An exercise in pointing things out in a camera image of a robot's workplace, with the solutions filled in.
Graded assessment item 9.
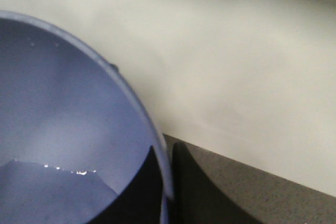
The light blue bowl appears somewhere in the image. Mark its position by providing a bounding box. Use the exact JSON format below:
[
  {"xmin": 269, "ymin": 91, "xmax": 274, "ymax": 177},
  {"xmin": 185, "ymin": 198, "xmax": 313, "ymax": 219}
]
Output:
[{"xmin": 1, "ymin": 11, "xmax": 174, "ymax": 223}]

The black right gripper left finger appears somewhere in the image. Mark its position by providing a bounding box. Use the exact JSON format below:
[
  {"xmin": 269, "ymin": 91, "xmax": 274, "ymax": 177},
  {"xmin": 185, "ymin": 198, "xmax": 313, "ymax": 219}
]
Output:
[{"xmin": 89, "ymin": 145, "xmax": 164, "ymax": 223}]

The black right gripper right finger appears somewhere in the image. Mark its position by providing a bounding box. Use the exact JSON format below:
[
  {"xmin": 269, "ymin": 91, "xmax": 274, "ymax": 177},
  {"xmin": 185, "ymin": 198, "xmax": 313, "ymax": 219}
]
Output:
[{"xmin": 172, "ymin": 142, "xmax": 261, "ymax": 223}]

